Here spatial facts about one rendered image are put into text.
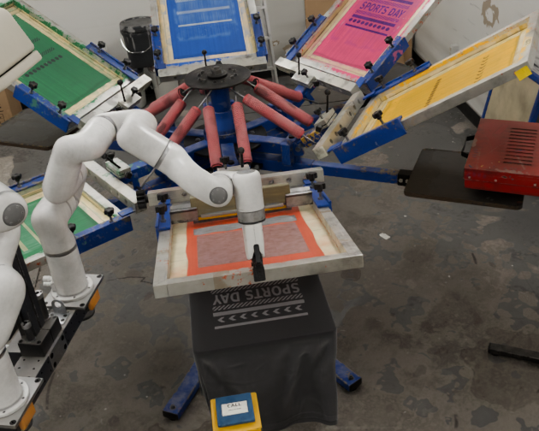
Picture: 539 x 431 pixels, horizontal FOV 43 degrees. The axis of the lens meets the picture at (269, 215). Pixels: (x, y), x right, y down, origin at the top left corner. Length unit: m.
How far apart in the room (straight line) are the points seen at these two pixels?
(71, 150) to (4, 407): 0.65
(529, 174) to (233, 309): 1.19
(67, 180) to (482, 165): 1.55
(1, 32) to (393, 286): 2.75
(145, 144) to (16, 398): 0.71
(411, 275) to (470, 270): 0.33
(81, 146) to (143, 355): 1.96
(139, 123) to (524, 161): 1.54
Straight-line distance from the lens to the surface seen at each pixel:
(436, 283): 3.90
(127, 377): 3.52
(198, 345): 2.17
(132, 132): 1.79
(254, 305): 2.28
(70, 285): 2.13
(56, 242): 2.04
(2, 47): 1.58
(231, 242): 2.25
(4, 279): 1.61
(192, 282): 1.90
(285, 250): 2.11
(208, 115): 2.96
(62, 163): 1.88
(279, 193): 2.46
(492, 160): 2.77
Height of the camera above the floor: 2.40
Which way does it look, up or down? 32 degrees down
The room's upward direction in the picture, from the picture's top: 5 degrees counter-clockwise
